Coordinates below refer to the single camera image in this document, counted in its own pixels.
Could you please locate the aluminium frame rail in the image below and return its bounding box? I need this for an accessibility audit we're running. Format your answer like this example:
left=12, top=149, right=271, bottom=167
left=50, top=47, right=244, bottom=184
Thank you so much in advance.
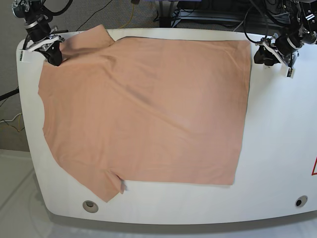
left=178, top=9, right=282, bottom=35

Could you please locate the black floor cable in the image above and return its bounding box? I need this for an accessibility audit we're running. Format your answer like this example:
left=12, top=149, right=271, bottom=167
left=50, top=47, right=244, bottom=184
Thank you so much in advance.
left=75, top=0, right=116, bottom=32

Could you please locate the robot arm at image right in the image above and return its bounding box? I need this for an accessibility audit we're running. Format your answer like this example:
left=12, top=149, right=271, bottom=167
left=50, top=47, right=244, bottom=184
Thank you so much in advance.
left=243, top=0, right=317, bottom=70

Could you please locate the black strip behind table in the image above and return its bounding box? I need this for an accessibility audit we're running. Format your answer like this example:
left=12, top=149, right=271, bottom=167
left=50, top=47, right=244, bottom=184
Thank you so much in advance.
left=54, top=30, right=69, bottom=34

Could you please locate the yellow floor cable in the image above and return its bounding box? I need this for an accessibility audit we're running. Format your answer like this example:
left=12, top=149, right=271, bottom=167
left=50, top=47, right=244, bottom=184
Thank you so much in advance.
left=119, top=3, right=136, bottom=30

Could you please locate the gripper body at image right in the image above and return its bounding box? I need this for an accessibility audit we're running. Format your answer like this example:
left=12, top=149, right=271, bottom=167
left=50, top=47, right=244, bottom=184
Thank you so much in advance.
left=260, top=34, right=301, bottom=68

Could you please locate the black bar at left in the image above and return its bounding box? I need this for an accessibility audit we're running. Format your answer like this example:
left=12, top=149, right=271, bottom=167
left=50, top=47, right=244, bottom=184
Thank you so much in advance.
left=0, top=87, right=19, bottom=101

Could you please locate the left table cable grommet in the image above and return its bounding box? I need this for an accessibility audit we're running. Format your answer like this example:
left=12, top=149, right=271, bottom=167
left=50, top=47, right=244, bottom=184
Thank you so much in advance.
left=82, top=200, right=99, bottom=213

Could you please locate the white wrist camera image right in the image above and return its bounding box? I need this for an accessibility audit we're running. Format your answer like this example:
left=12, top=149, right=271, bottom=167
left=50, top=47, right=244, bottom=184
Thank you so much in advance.
left=286, top=67, right=295, bottom=78

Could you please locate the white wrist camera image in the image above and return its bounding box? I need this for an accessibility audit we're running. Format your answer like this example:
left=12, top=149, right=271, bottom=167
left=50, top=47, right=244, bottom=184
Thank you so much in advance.
left=19, top=50, right=33, bottom=63
left=286, top=67, right=295, bottom=78

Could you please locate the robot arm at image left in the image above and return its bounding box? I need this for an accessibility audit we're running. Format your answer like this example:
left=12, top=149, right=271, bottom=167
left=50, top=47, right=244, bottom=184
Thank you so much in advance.
left=11, top=0, right=72, bottom=66

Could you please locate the peach orange T-shirt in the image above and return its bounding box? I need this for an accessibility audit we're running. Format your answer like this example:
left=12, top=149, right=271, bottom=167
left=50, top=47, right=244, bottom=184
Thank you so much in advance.
left=38, top=26, right=251, bottom=202

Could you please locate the white floor cable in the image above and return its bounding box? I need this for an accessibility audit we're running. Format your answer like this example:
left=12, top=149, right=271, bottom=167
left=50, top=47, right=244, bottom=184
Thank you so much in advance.
left=4, top=113, right=23, bottom=123

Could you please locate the right table cable grommet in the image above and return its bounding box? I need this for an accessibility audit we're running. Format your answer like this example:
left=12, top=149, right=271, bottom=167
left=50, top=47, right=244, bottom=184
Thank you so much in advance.
left=295, top=195, right=308, bottom=208

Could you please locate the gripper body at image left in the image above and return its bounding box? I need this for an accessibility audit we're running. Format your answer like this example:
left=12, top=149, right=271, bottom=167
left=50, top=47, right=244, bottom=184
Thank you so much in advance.
left=23, top=21, right=64, bottom=52

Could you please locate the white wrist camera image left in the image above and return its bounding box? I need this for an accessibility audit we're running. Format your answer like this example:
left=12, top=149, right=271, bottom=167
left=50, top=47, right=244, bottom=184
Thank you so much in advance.
left=19, top=50, right=33, bottom=63

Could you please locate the table cable grommet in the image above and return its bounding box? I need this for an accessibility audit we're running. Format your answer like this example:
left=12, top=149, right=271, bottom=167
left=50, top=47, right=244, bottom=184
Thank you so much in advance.
left=295, top=195, right=308, bottom=208
left=82, top=200, right=99, bottom=213

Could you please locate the black desk leg base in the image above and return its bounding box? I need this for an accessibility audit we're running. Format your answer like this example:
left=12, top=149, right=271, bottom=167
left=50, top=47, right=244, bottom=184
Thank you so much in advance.
left=157, top=0, right=174, bottom=28

